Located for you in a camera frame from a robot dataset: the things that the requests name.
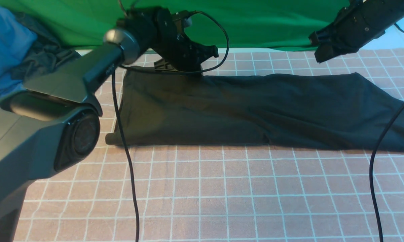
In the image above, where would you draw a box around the blue crumpled garment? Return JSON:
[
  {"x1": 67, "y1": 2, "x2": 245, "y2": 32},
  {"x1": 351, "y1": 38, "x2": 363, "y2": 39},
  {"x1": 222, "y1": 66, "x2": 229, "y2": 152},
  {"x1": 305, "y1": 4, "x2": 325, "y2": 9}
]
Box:
[{"x1": 0, "y1": 6, "x2": 37, "y2": 98}]

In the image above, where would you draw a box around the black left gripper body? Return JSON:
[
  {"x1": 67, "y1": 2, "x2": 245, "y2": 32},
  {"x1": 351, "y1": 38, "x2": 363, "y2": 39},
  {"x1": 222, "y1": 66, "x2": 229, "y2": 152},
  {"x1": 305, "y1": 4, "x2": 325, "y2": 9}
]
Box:
[{"x1": 153, "y1": 8, "x2": 219, "y2": 73}]

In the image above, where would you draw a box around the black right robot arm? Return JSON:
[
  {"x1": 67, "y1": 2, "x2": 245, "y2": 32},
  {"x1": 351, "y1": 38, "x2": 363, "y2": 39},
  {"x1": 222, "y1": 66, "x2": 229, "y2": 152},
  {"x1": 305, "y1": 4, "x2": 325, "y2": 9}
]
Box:
[{"x1": 308, "y1": 0, "x2": 404, "y2": 63}]

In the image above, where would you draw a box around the gray long-sleeve top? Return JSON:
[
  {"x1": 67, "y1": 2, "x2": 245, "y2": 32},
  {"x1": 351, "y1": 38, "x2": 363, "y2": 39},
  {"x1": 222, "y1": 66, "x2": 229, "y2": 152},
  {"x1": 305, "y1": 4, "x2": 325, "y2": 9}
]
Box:
[{"x1": 119, "y1": 72, "x2": 403, "y2": 150}]

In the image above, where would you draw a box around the dark crumpled garment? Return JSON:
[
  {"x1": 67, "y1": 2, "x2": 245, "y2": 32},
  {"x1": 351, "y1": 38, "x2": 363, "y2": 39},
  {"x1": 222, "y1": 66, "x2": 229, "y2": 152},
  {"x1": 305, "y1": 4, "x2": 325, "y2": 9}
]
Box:
[{"x1": 10, "y1": 12, "x2": 81, "y2": 82}]

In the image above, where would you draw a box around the pink grid-pattern table cloth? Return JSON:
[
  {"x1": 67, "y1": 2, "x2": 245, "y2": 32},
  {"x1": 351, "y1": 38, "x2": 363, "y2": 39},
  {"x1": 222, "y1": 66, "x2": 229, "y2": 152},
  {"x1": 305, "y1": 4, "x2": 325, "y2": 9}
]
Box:
[{"x1": 14, "y1": 48, "x2": 404, "y2": 242}]

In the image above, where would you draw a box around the green backdrop cloth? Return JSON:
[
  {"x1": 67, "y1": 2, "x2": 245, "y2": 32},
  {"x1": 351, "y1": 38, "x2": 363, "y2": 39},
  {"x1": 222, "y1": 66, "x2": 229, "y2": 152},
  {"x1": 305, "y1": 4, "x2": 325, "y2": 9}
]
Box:
[{"x1": 0, "y1": 0, "x2": 349, "y2": 51}]

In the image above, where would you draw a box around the gray left robot arm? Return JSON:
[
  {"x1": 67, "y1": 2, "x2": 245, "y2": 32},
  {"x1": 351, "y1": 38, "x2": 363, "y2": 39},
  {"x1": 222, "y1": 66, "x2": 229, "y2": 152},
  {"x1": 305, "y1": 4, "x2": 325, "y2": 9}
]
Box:
[{"x1": 0, "y1": 7, "x2": 218, "y2": 242}]

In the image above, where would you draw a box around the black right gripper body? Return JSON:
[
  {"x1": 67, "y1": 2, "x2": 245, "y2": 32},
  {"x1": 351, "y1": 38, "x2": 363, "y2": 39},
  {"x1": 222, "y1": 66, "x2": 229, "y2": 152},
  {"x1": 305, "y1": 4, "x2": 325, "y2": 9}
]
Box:
[{"x1": 308, "y1": 0, "x2": 386, "y2": 63}]

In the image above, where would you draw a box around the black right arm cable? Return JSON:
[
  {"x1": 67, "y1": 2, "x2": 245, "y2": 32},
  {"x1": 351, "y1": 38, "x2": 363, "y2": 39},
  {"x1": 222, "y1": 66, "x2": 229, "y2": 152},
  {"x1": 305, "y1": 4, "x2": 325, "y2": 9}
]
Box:
[{"x1": 369, "y1": 24, "x2": 404, "y2": 242}]

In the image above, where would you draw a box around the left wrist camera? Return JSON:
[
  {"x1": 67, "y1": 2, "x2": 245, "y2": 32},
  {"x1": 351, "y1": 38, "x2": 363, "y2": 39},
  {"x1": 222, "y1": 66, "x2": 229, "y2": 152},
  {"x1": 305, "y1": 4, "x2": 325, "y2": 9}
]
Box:
[{"x1": 171, "y1": 10, "x2": 192, "y2": 29}]

